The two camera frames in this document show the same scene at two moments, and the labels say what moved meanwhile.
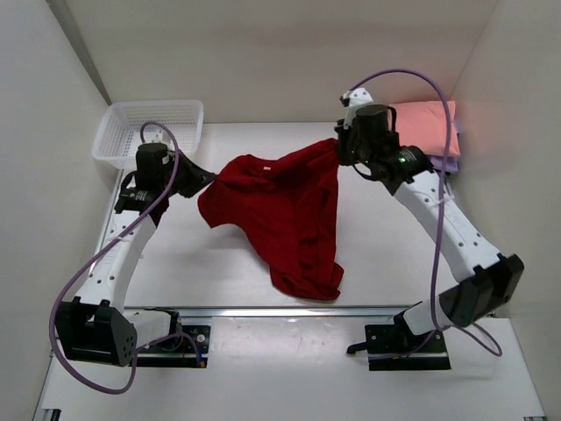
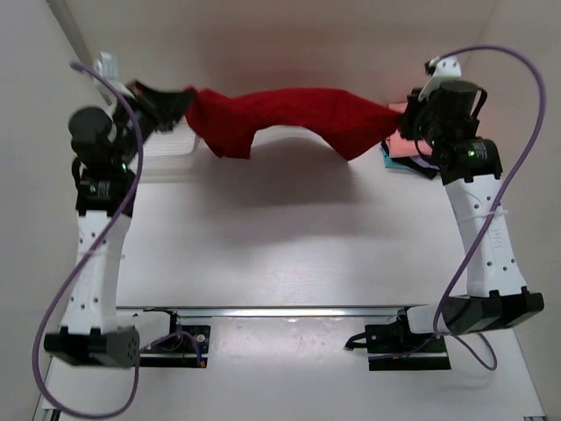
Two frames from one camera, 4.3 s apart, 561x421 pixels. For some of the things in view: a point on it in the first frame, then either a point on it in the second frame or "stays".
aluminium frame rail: x=290 y=312 stays
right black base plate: x=395 y=347 stays
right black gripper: x=345 y=158 -> x=415 y=106
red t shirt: x=285 y=203 -> x=341 y=124
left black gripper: x=200 y=176 -> x=173 y=105
